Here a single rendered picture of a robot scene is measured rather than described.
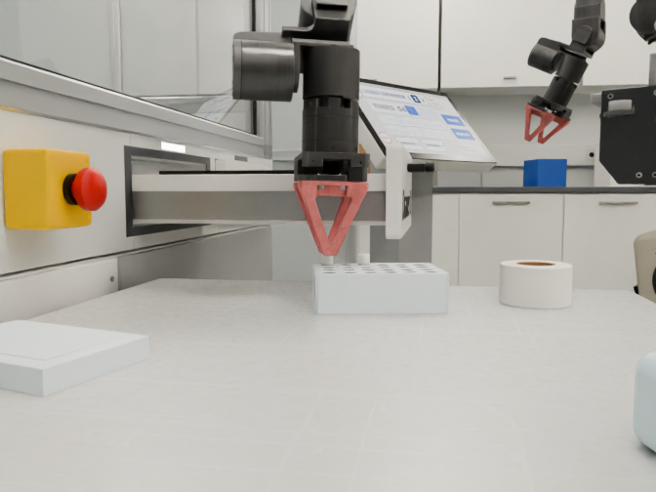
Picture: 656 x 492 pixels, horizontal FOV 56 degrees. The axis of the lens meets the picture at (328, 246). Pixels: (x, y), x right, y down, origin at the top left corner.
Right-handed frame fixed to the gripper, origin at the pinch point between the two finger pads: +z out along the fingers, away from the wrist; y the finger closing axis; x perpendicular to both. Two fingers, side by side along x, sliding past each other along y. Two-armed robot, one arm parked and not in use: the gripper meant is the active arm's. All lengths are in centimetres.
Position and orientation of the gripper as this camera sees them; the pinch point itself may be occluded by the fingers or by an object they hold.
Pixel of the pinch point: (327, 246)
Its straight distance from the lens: 63.3
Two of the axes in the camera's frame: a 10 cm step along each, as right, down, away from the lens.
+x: 9.9, 0.1, 1.3
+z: -0.2, 10.0, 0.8
